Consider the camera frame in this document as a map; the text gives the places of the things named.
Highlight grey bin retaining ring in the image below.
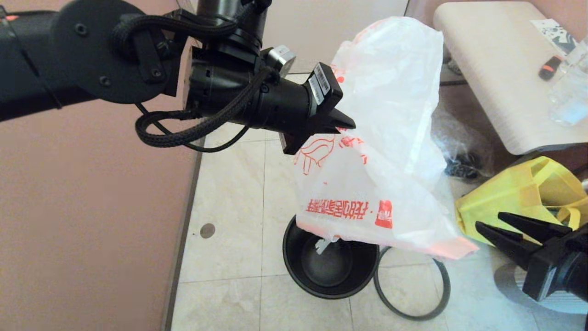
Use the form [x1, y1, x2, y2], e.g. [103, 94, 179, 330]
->
[373, 246, 452, 321]

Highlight white door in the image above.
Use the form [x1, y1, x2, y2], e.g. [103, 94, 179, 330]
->
[177, 0, 409, 74]

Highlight fresh white red plastic bag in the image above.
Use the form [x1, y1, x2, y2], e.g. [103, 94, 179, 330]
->
[294, 17, 478, 260]

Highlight clear bottle with blue tint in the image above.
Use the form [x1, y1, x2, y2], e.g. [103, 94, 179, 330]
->
[547, 39, 588, 128]

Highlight black orange small device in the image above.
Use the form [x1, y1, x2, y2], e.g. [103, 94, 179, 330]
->
[538, 55, 563, 82]

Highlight black white printed leaflet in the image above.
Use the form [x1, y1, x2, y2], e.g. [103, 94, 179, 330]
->
[531, 18, 577, 56]

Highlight beige table with metal legs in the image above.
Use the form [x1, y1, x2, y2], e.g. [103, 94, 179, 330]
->
[434, 1, 588, 155]

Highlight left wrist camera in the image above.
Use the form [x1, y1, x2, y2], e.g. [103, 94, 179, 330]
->
[264, 45, 297, 79]

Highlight thin black left camera cable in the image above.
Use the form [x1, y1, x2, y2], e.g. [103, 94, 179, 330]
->
[136, 103, 251, 153]

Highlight clear plastic bag dark contents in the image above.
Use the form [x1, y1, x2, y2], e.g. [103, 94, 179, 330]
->
[432, 108, 494, 182]

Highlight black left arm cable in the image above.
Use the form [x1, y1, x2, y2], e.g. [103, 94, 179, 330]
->
[110, 0, 276, 148]

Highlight yellow fabric bag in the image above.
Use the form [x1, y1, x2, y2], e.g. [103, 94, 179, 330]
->
[455, 156, 588, 246]

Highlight black round trash bin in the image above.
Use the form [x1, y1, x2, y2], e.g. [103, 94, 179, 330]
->
[283, 214, 381, 299]

